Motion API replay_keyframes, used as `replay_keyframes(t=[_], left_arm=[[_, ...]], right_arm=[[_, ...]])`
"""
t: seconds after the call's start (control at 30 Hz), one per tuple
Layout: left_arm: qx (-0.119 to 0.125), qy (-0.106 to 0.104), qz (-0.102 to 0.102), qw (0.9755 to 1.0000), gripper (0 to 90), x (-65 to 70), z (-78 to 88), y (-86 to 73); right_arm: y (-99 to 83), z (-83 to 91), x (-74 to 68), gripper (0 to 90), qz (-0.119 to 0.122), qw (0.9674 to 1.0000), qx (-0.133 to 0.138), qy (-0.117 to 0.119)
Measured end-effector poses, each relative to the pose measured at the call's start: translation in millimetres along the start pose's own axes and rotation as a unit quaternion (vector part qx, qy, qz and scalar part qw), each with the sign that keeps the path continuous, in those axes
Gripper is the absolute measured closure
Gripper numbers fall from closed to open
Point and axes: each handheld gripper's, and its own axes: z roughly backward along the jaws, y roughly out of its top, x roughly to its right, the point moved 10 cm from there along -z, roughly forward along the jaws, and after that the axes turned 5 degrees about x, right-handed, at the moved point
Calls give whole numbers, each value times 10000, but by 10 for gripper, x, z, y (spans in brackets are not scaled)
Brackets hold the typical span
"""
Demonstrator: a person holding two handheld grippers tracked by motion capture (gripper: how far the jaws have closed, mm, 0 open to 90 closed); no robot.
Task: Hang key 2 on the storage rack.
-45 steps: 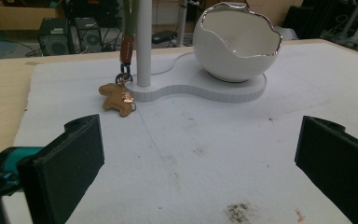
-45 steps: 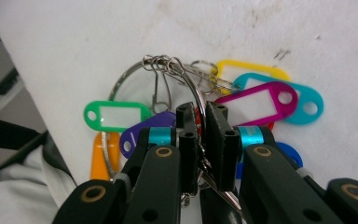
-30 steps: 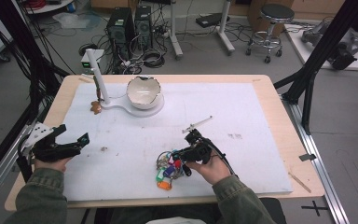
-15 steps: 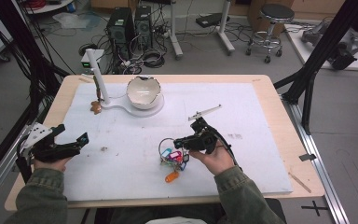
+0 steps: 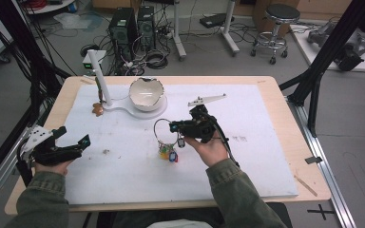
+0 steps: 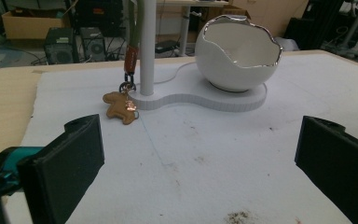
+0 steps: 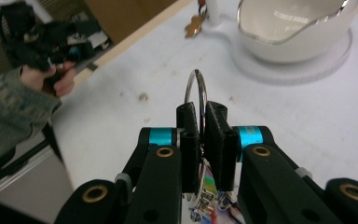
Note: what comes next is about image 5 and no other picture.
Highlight round black stool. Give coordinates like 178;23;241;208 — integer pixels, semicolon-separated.
250;3;301;66

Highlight clear plastic sheet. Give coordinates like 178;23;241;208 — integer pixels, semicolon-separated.
52;11;104;32

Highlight wooden cabinet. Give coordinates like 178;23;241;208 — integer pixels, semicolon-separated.
251;0;353;36

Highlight white platform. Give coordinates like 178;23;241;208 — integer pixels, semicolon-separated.
289;23;365;73

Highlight brown leather bear keychain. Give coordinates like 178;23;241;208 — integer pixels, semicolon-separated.
91;75;106;118

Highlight person's right hand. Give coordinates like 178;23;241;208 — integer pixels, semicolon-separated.
183;130;231;168

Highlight person's legs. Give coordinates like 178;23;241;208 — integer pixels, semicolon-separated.
85;202;294;228

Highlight round white table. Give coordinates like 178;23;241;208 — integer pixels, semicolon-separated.
23;0;77;15

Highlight coil of black cables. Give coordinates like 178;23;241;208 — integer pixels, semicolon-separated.
144;49;169;70

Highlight thin wooden stick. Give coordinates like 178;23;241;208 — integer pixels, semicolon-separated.
294;175;318;198

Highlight flat black box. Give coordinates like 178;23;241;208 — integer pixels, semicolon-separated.
199;12;236;29

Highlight ring of coloured key tags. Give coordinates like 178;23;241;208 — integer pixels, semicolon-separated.
153;118;187;164

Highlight large black computer tower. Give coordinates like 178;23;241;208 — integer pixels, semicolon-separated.
108;7;139;61

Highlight white eggshell-shaped bowl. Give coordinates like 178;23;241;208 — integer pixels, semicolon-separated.
128;76;165;112

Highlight white desk leg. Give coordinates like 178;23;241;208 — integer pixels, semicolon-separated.
170;0;188;62
221;0;240;57

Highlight aluminium rail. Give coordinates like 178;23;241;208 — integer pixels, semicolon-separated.
285;94;358;228

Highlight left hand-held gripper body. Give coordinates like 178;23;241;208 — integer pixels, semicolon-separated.
20;125;84;166

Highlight small grey clip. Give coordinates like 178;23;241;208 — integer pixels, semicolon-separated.
304;156;323;165

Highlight white stand with post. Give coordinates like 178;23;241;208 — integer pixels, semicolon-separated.
86;48;169;121

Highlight white foam mat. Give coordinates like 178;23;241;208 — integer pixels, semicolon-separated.
64;84;299;206

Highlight person's left hand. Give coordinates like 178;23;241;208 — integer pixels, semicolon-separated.
33;158;74;177

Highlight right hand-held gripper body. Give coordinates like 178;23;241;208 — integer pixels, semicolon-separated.
183;93;227;144

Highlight small black computer tower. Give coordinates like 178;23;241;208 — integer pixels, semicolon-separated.
137;5;157;51

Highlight white cloth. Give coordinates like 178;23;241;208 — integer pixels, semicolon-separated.
147;218;213;228

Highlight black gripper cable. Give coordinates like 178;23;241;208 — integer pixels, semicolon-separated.
213;122;240;168

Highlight black frame strut with cables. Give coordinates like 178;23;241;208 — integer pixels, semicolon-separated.
0;0;77;191

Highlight white box with green light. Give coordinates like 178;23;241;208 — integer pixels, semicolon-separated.
82;49;108;76

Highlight grey machine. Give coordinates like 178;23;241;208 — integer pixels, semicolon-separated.
307;21;365;72

